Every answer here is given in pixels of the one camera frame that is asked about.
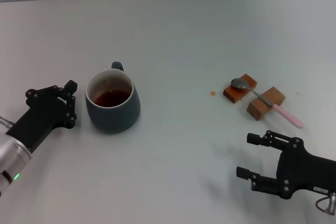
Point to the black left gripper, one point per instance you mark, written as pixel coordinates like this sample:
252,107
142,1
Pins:
39,119

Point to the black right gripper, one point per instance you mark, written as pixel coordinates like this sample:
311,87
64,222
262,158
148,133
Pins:
304,171

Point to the grey ceramic mug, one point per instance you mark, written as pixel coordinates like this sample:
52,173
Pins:
113,119

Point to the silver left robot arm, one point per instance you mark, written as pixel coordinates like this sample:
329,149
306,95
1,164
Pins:
13,155

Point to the dark tea liquid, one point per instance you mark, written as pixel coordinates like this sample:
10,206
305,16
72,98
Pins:
113,98

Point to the light brown wooden block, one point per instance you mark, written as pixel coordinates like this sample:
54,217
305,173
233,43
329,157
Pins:
258,110

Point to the reddish brown wooden block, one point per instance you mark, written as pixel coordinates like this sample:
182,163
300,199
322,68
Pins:
233,96

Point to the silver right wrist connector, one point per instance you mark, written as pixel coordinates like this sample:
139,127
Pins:
333,201

